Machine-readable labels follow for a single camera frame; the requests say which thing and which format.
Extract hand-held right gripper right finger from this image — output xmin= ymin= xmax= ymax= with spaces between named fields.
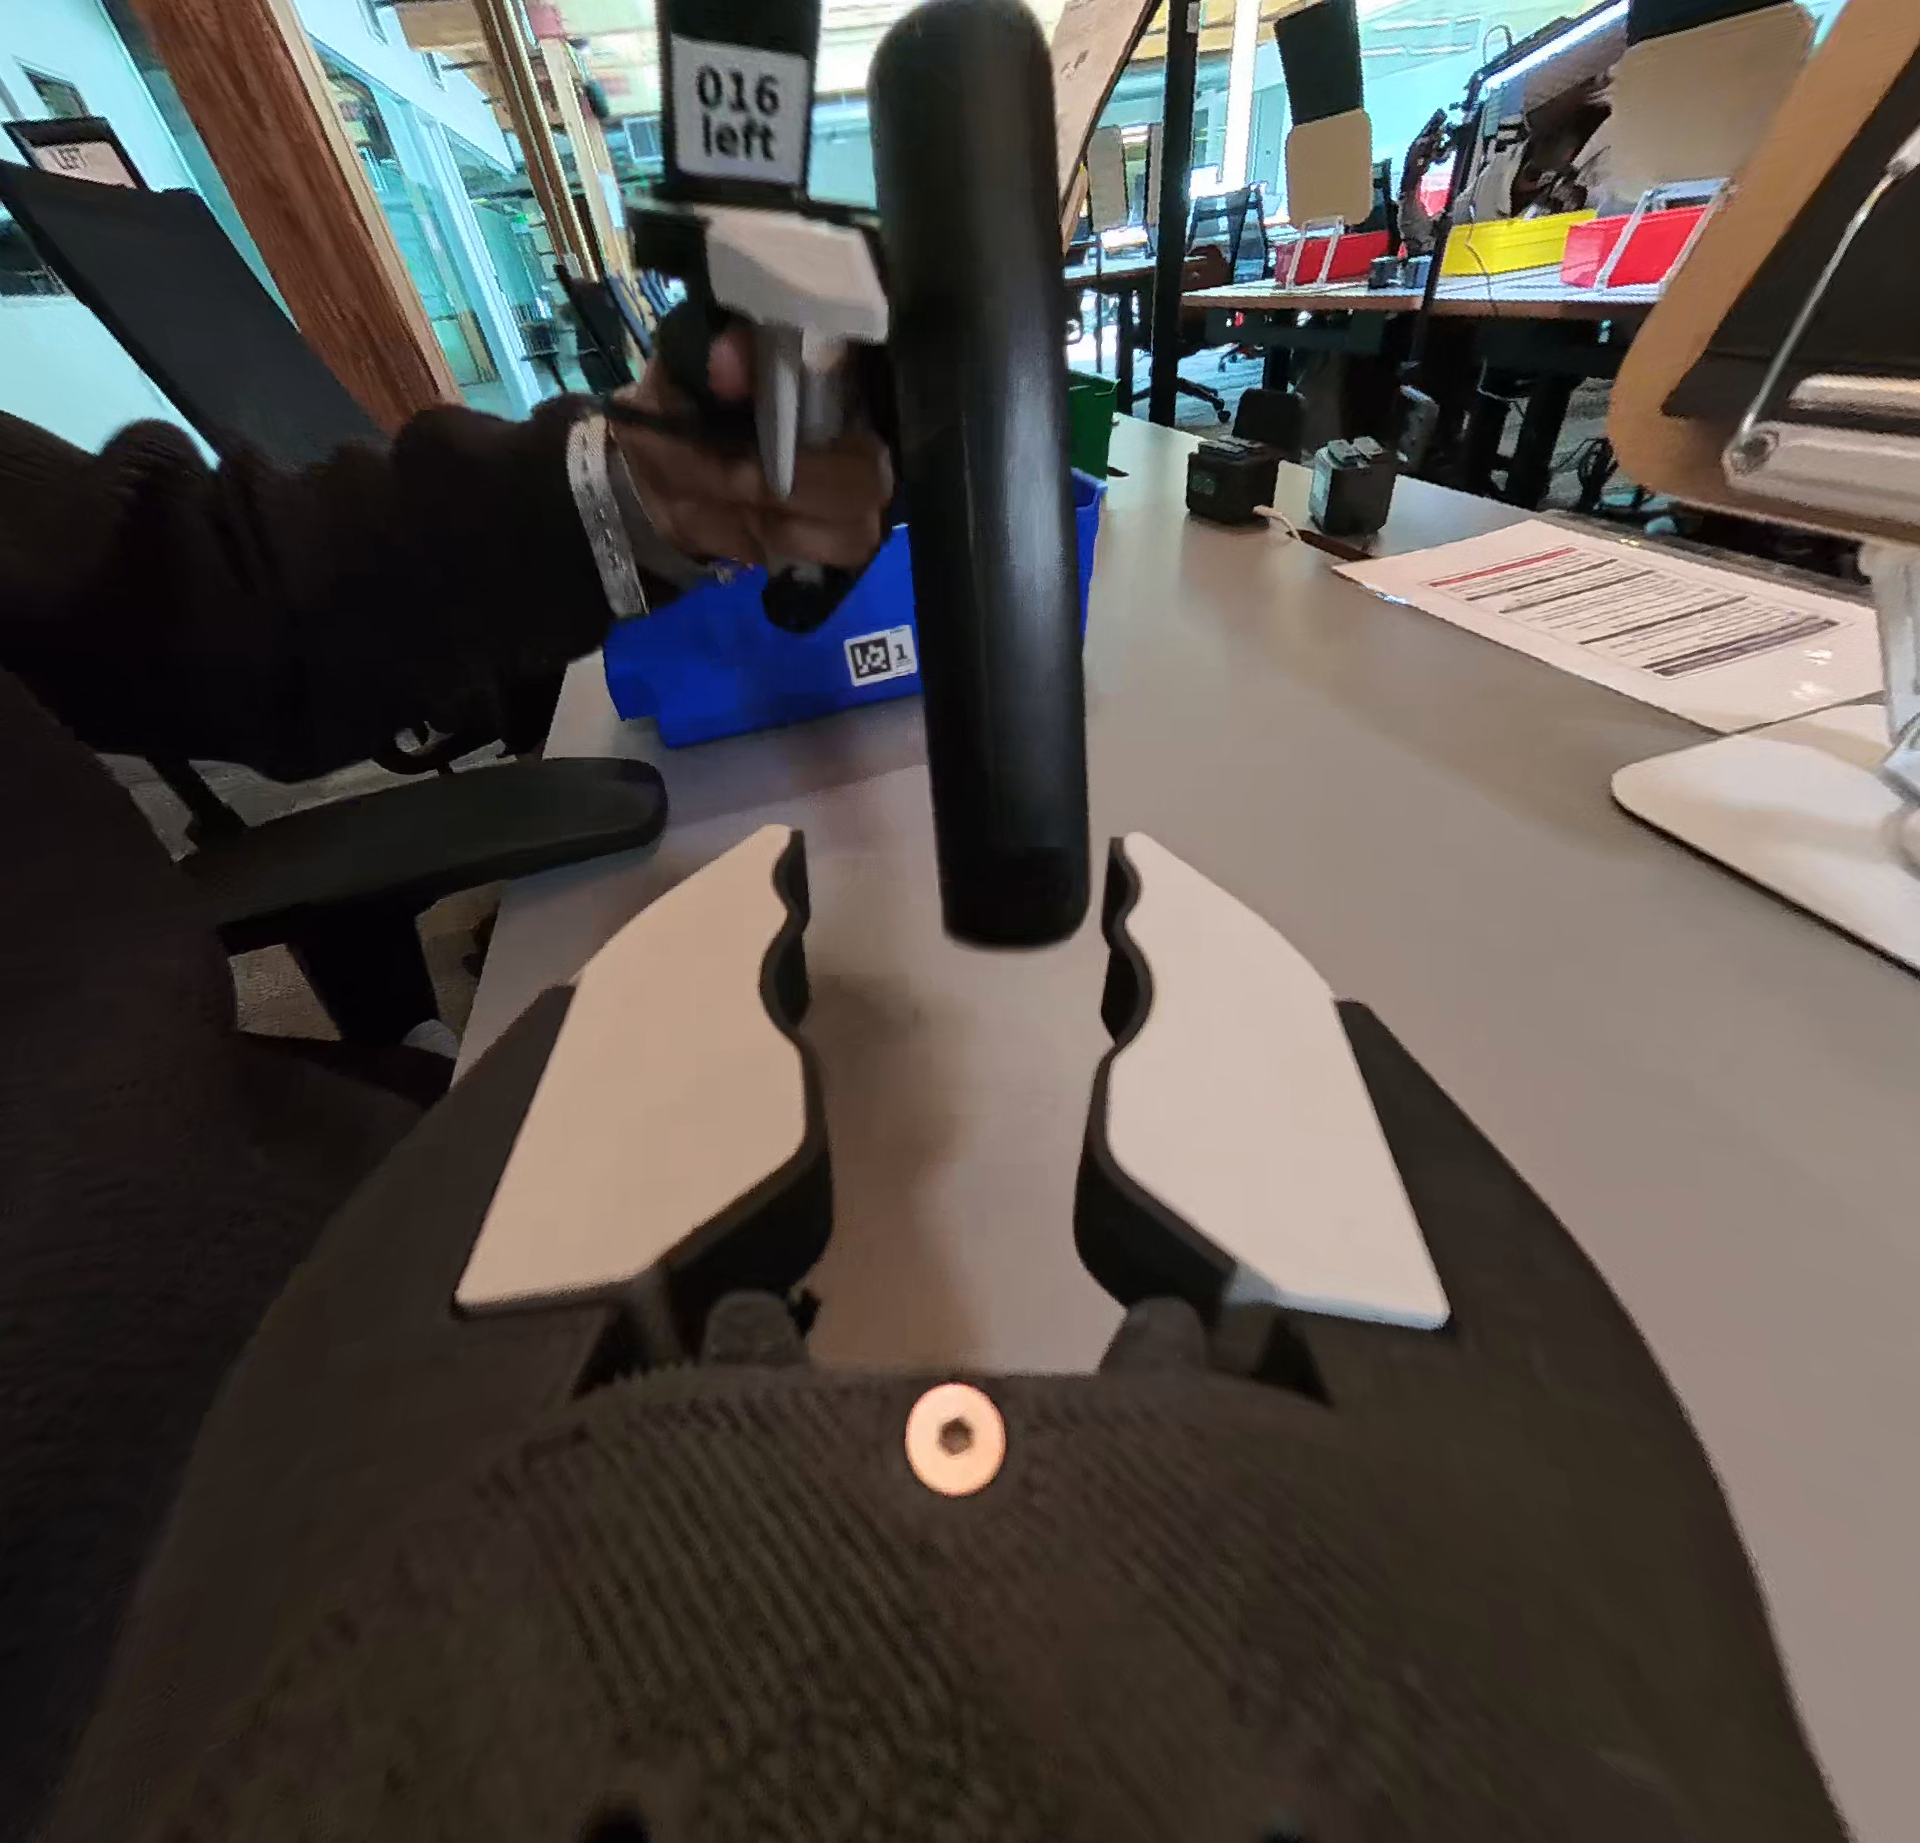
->
xmin=1068 ymin=836 xmax=1458 ymax=1337

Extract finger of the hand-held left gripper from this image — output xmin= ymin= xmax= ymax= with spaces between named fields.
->
xmin=698 ymin=207 xmax=890 ymax=349

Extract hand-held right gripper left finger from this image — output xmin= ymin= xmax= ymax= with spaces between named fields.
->
xmin=453 ymin=823 xmax=834 ymax=1329

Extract black remote control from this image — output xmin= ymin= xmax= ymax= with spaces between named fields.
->
xmin=866 ymin=0 xmax=1094 ymax=949

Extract person's left hand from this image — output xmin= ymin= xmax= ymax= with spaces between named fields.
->
xmin=603 ymin=329 xmax=900 ymax=592

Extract black chair armrest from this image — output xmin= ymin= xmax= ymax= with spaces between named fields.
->
xmin=145 ymin=754 xmax=670 ymax=1049

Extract cardboard sheet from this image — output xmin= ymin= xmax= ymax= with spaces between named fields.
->
xmin=1045 ymin=0 xmax=1183 ymax=249

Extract blue plastic bin with tag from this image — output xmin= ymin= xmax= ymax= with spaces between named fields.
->
xmin=603 ymin=469 xmax=1105 ymax=754

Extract black pole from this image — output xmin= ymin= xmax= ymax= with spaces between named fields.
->
xmin=1144 ymin=0 xmax=1214 ymax=425

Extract black and tan board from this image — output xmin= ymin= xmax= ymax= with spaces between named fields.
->
xmin=1608 ymin=0 xmax=1819 ymax=207
xmin=1281 ymin=0 xmax=1377 ymax=228

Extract white stand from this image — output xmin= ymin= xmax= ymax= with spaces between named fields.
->
xmin=1608 ymin=545 xmax=1920 ymax=973

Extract printed paper sheet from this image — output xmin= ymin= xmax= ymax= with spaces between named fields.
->
xmin=1330 ymin=525 xmax=1880 ymax=737

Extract yellow plastic bin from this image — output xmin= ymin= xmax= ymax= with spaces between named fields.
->
xmin=1437 ymin=215 xmax=1604 ymax=281

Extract black display board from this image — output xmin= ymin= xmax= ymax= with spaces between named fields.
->
xmin=1604 ymin=0 xmax=1920 ymax=545

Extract silver bracelet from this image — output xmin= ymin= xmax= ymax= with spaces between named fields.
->
xmin=571 ymin=410 xmax=648 ymax=618

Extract wooden post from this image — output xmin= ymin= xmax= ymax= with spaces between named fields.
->
xmin=99 ymin=0 xmax=454 ymax=444

